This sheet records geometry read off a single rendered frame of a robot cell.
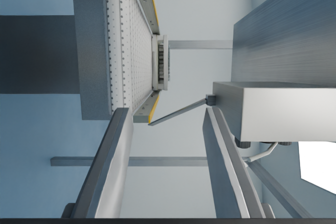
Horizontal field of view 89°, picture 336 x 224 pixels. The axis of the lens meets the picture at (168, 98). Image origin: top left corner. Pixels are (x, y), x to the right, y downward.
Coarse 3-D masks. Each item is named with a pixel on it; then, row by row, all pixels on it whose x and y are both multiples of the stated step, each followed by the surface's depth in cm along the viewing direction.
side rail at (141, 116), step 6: (156, 90) 81; (150, 96) 61; (156, 96) 61; (144, 102) 48; (150, 102) 48; (144, 108) 40; (150, 108) 40; (138, 114) 34; (144, 114) 34; (138, 120) 34; (144, 120) 34
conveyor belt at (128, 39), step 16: (112, 0) 30; (128, 0) 32; (112, 16) 31; (128, 16) 33; (112, 32) 31; (128, 32) 33; (144, 32) 54; (112, 48) 32; (128, 48) 33; (144, 48) 54; (112, 64) 32; (128, 64) 33; (144, 64) 54; (112, 80) 33; (128, 80) 34; (144, 80) 54; (112, 96) 33; (128, 96) 34; (144, 96) 54; (112, 112) 34
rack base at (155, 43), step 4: (156, 36) 74; (152, 40) 74; (156, 40) 74; (152, 44) 75; (156, 44) 75; (152, 48) 75; (156, 48) 75; (152, 52) 77; (156, 52) 75; (152, 56) 77; (156, 56) 75; (152, 60) 77; (156, 60) 76; (152, 64) 77; (156, 64) 76; (152, 68) 78; (156, 68) 76; (152, 72) 78; (156, 72) 76; (152, 76) 77; (156, 76) 77; (152, 80) 77; (156, 80) 77; (152, 84) 77; (156, 84) 77; (152, 88) 78; (156, 88) 78
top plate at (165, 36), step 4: (164, 36) 74; (164, 40) 74; (164, 44) 75; (164, 48) 75; (164, 52) 75; (164, 56) 75; (164, 60) 76; (164, 64) 76; (164, 68) 76; (164, 72) 76; (164, 76) 77; (164, 80) 77; (164, 84) 77; (164, 88) 77
